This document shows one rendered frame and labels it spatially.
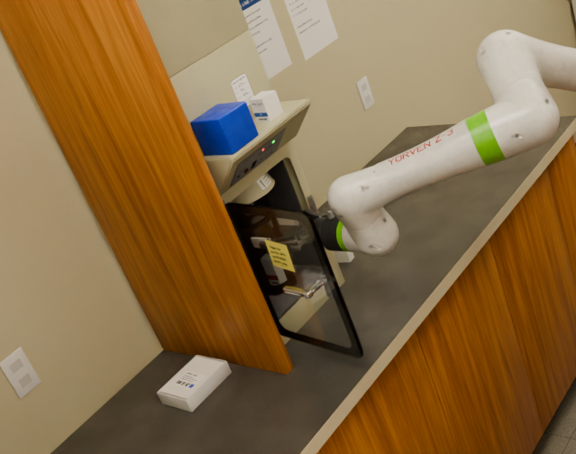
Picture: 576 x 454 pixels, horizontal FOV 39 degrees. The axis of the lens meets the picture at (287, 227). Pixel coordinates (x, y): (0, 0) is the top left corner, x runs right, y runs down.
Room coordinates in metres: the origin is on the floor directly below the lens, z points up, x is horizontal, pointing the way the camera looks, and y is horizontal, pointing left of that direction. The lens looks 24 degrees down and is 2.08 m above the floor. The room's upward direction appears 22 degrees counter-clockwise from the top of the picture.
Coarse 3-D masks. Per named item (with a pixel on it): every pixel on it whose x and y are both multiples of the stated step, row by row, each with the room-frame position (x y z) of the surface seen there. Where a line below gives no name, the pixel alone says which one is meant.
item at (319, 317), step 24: (240, 216) 1.80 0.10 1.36; (264, 216) 1.72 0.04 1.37; (288, 216) 1.65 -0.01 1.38; (288, 240) 1.68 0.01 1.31; (312, 240) 1.61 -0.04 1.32; (264, 264) 1.79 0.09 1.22; (312, 264) 1.64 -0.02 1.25; (264, 288) 1.82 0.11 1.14; (336, 288) 1.60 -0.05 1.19; (288, 312) 1.77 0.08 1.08; (312, 312) 1.69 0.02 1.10; (336, 312) 1.62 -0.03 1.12; (288, 336) 1.81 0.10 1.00; (312, 336) 1.73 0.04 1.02; (336, 336) 1.65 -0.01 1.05
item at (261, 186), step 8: (264, 176) 2.02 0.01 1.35; (256, 184) 1.99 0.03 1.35; (264, 184) 2.00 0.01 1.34; (272, 184) 2.02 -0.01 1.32; (248, 192) 1.97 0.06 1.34; (256, 192) 1.98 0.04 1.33; (264, 192) 1.98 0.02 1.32; (232, 200) 1.98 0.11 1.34; (240, 200) 1.97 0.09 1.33; (248, 200) 1.96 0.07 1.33
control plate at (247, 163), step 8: (280, 136) 1.94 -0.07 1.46; (264, 144) 1.88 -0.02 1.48; (272, 144) 1.93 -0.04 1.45; (256, 152) 1.86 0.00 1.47; (264, 152) 1.91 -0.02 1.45; (272, 152) 1.96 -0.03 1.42; (248, 160) 1.85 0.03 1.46; (240, 168) 1.83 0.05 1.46; (240, 176) 1.86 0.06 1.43; (232, 184) 1.85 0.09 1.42
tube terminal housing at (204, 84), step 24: (240, 48) 2.03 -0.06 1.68; (192, 72) 1.92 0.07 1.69; (216, 72) 1.96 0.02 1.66; (240, 72) 2.01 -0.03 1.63; (264, 72) 2.07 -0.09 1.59; (192, 96) 1.90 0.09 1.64; (216, 96) 1.94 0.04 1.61; (192, 120) 1.88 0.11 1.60; (288, 144) 2.06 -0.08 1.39; (264, 168) 1.98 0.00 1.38; (288, 168) 2.08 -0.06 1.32; (240, 192) 1.91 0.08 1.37; (336, 264) 2.07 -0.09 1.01
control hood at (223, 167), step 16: (288, 112) 1.94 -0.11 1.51; (304, 112) 1.98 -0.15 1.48; (256, 128) 1.92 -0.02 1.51; (272, 128) 1.88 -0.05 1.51; (288, 128) 1.96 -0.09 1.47; (256, 144) 1.83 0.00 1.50; (208, 160) 1.83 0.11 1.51; (224, 160) 1.79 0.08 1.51; (240, 160) 1.81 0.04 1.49; (224, 176) 1.80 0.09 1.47; (224, 192) 1.85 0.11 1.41
